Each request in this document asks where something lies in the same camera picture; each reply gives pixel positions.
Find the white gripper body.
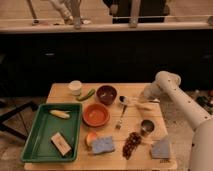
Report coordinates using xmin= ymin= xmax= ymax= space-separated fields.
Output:
xmin=138 ymin=82 xmax=162 ymax=102

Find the blue sponge centre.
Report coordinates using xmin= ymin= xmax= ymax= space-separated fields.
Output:
xmin=92 ymin=136 xmax=115 ymax=155

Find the orange fruit slice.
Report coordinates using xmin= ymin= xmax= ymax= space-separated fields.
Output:
xmin=85 ymin=132 xmax=98 ymax=147

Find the wooden table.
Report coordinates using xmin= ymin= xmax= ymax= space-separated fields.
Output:
xmin=23 ymin=82 xmax=178 ymax=171

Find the white paper cup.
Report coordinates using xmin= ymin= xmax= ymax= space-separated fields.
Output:
xmin=68 ymin=80 xmax=82 ymax=96

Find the blue cloth right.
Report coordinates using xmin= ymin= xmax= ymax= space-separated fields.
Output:
xmin=150 ymin=136 xmax=170 ymax=159

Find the silver fork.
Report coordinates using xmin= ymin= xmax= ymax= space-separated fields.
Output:
xmin=115 ymin=105 xmax=127 ymax=129

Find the green cucumber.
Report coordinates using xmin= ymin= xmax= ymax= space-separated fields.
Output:
xmin=76 ymin=89 xmax=96 ymax=102

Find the brown grape bunch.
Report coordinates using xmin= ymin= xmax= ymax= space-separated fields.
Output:
xmin=122 ymin=132 xmax=142 ymax=159

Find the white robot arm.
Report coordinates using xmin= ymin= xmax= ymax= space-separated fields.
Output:
xmin=139 ymin=71 xmax=213 ymax=171

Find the black chair base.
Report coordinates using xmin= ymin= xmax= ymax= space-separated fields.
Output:
xmin=0 ymin=101 xmax=38 ymax=141

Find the orange clay bowl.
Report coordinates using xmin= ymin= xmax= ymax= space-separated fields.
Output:
xmin=82 ymin=104 xmax=110 ymax=127

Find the wooden block brush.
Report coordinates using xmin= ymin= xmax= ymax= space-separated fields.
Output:
xmin=51 ymin=133 xmax=72 ymax=156

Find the dark maroon bowl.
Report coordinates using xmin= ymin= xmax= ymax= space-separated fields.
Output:
xmin=96 ymin=85 xmax=117 ymax=106

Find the small metal cup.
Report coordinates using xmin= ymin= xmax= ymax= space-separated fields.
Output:
xmin=141 ymin=120 xmax=155 ymax=136

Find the green plastic tray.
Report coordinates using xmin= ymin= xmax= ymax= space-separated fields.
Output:
xmin=21 ymin=103 xmax=82 ymax=163

